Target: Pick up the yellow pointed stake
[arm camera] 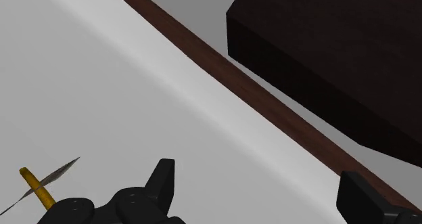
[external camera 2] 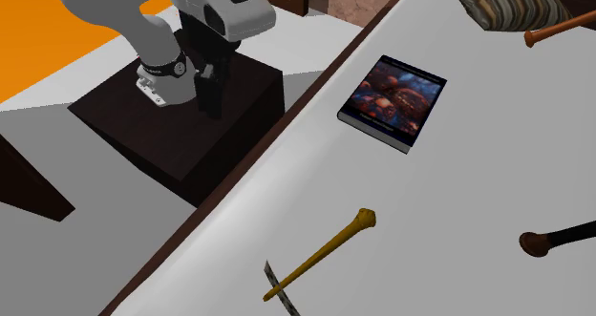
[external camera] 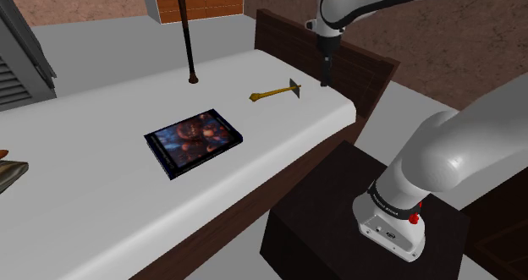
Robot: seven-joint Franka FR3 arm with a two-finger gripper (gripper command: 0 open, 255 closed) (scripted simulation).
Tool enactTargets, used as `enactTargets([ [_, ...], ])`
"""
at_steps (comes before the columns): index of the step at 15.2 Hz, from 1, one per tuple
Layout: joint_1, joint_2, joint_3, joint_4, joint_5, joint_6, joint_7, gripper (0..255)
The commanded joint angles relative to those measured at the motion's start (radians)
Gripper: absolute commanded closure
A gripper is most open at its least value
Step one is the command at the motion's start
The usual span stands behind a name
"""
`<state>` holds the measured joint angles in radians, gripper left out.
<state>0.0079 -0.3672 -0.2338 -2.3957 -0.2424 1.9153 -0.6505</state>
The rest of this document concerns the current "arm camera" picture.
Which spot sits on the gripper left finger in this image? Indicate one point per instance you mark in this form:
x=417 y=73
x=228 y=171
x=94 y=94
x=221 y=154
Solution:
x=138 y=203

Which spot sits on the yellow stick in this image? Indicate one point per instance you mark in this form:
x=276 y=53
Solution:
x=33 y=180

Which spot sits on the thin grey pointed blade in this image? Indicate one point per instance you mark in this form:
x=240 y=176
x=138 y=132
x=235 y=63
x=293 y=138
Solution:
x=61 y=170

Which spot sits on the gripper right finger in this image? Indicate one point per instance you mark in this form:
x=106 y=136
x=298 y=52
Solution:
x=362 y=203

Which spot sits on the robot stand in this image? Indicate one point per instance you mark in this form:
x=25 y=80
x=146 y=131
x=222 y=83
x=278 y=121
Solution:
x=329 y=51

